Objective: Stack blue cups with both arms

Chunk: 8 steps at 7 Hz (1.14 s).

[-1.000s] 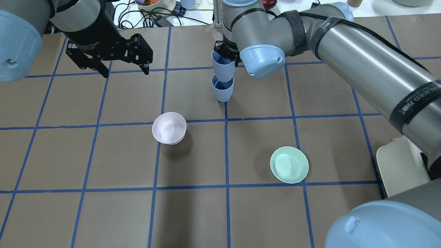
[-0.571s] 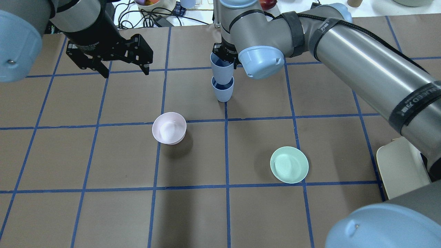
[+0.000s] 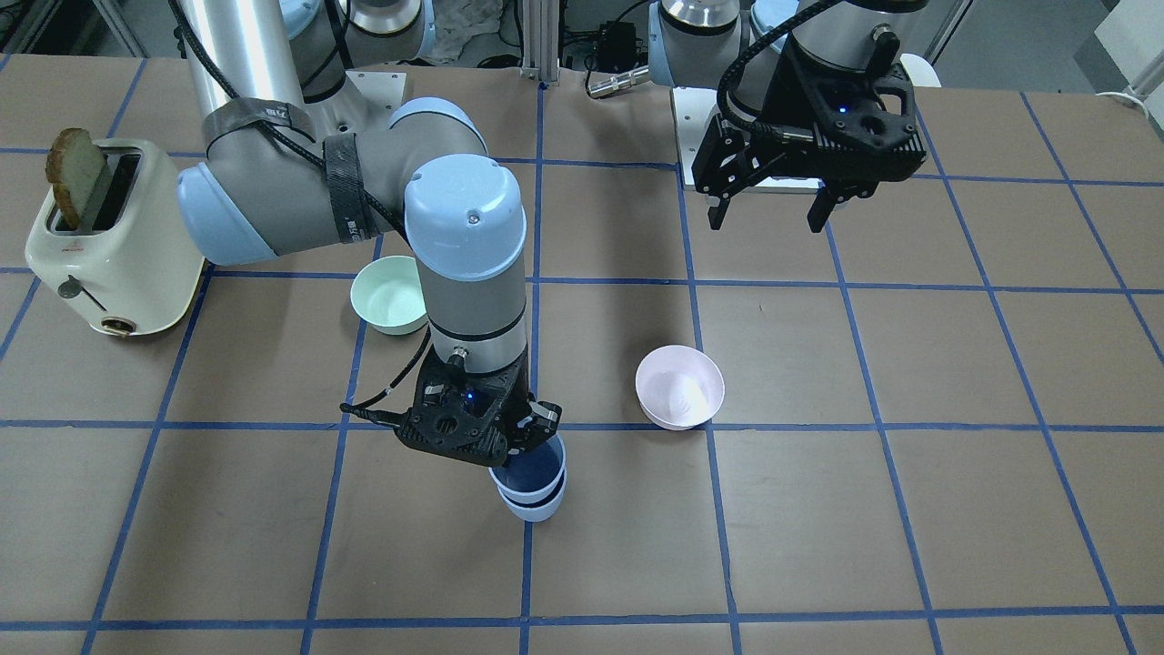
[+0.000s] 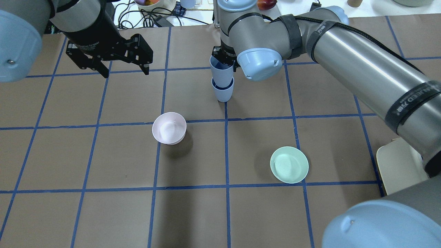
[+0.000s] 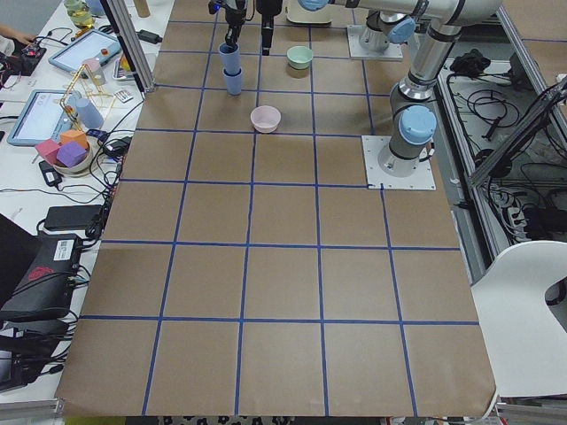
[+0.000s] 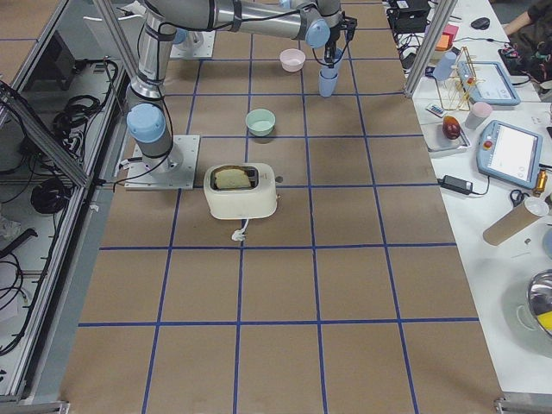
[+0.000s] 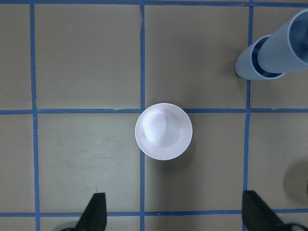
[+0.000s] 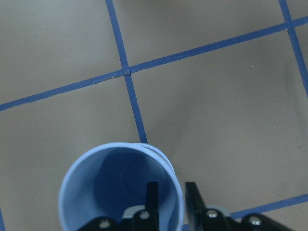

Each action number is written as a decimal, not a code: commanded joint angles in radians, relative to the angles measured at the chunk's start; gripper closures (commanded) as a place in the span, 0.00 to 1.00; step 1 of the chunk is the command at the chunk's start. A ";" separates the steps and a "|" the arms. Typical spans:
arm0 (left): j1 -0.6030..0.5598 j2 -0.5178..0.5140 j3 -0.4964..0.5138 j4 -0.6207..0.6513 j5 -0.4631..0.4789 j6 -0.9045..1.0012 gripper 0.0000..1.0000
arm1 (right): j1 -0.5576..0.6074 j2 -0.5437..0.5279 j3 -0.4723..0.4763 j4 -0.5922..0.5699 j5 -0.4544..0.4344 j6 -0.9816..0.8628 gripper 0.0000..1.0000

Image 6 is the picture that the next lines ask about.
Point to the mint green bowl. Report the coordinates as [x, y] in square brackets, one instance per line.
[260, 122]

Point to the steel mixing bowl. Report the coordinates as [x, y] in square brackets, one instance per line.
[535, 312]

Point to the pink bowl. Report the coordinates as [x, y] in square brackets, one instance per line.
[292, 59]

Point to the blue cup on rack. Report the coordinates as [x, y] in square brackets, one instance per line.
[444, 66]

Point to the cardboard tube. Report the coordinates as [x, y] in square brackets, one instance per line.
[519, 218]

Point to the cream white toaster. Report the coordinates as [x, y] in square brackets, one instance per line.
[258, 201]

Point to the aluminium frame post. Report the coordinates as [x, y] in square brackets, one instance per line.
[440, 19]

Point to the blue cup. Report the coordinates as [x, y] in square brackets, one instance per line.
[444, 66]
[326, 86]
[329, 71]

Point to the blue teach pendant far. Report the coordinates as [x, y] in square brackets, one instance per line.
[487, 82]

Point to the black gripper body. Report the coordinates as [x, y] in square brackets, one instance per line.
[331, 48]

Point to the blue teach pendant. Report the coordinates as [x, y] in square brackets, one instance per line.
[487, 82]
[509, 153]

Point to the black power adapter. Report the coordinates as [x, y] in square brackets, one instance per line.
[455, 184]

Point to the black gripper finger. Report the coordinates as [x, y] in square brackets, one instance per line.
[329, 60]

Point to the remote control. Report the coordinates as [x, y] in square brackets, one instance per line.
[436, 110]

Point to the metal weighing tray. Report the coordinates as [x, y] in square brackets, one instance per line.
[439, 145]

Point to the grey pink cup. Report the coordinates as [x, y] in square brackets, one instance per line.
[478, 113]

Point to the red yellow mango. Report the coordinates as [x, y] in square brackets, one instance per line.
[451, 127]

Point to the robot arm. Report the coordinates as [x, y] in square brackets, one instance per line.
[317, 23]
[146, 120]

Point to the gold wire rack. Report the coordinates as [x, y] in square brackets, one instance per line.
[455, 92]

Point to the blue teach pendant near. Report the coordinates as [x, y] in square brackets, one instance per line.
[509, 153]

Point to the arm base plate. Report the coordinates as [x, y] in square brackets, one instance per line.
[177, 172]
[192, 45]

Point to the toast slice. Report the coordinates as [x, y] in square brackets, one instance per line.
[231, 178]

